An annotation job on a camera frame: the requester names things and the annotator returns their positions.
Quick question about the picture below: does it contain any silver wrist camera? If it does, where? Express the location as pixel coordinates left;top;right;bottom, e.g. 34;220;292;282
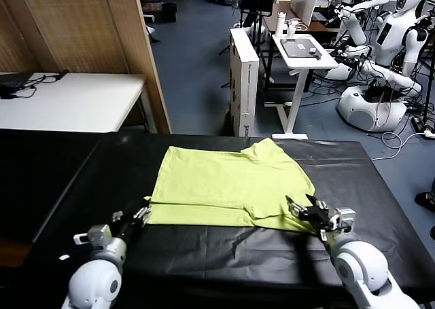
331;207;357;234
73;223;113;248

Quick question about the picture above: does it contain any white curved panel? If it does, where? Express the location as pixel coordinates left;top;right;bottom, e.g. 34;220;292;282
290;0;329;28

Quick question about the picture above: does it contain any white thermos bottle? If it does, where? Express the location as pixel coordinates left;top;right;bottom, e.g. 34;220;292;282
275;12;287;38

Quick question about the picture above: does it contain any white humanoid robot with head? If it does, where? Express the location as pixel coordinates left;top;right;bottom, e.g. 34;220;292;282
373;0;430;77

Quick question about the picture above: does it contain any grey closed laptop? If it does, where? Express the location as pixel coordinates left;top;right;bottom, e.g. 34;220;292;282
280;39;322;58

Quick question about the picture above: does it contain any brown wooden desk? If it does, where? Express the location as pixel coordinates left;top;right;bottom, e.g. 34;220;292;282
263;12;341;35

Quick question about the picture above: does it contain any white height-adjustable side desk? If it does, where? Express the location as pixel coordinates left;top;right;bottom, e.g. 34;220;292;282
263;33;340;141

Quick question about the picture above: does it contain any wooden partition panel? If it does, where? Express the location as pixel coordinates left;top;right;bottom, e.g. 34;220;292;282
0;0;173;135

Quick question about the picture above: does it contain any black bin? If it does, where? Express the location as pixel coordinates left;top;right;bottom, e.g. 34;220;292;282
161;2;177;24

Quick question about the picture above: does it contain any black tripod pole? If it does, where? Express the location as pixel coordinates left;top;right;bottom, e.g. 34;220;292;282
421;33;435;125

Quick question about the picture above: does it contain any white jointed robot arm segment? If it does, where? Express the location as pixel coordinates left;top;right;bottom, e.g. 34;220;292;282
360;60;423;98

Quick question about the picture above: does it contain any black pouch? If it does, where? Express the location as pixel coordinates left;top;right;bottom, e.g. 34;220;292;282
0;80;27;92

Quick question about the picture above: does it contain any small white desk gadget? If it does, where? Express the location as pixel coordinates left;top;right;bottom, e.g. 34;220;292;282
287;20;306;38

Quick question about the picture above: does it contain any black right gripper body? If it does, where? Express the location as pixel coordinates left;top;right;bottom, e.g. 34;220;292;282
300;210;336;236

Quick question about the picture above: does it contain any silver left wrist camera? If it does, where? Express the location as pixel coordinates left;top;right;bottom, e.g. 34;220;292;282
73;223;113;248

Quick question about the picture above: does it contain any black cable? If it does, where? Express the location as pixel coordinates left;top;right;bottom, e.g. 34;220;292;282
0;73;59;100

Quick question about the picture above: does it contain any tall white cardboard box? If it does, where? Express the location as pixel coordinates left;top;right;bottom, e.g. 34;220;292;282
229;28;261;139

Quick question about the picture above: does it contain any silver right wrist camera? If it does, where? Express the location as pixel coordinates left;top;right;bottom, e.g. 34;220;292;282
331;207;357;234

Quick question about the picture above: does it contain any yellow-green t-shirt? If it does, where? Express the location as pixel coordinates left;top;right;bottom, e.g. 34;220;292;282
143;138;317;235

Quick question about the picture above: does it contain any white headless humanoid robot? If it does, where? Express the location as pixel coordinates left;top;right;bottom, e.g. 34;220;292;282
339;0;391;48

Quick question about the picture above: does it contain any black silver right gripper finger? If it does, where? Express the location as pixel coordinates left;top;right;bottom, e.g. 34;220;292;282
285;195;309;219
304;193;330;216

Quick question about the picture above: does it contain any white rectangular table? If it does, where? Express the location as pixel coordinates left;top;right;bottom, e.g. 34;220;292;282
0;72;158;134

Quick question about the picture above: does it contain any white robot shell piece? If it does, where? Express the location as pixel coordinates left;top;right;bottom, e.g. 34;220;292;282
325;64;355;81

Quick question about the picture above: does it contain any white rounded robot base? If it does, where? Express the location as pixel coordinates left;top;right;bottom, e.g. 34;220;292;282
336;86;408;133

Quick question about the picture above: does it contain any white floor cable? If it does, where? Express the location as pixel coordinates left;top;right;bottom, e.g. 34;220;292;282
370;130;435;162

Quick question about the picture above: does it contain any black power strip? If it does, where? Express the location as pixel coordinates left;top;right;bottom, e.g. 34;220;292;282
411;117;428;133

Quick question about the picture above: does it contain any black plastic table cover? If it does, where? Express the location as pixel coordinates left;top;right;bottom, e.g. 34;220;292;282
0;131;435;309

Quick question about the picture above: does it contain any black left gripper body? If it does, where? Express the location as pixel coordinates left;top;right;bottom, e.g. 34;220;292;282
111;219;144;244

